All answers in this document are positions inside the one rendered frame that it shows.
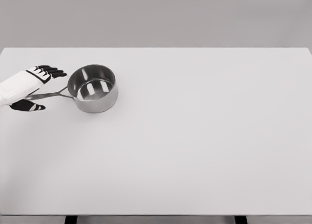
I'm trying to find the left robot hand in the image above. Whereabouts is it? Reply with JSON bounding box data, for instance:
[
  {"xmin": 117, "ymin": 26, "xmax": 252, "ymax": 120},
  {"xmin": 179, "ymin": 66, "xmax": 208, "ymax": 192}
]
[{"xmin": 5, "ymin": 65, "xmax": 67, "ymax": 112}]

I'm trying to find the steel saucepan with long handle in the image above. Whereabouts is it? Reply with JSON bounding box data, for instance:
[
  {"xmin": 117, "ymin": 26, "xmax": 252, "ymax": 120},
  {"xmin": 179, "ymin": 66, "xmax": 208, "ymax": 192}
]
[{"xmin": 26, "ymin": 64, "xmax": 119, "ymax": 114}]

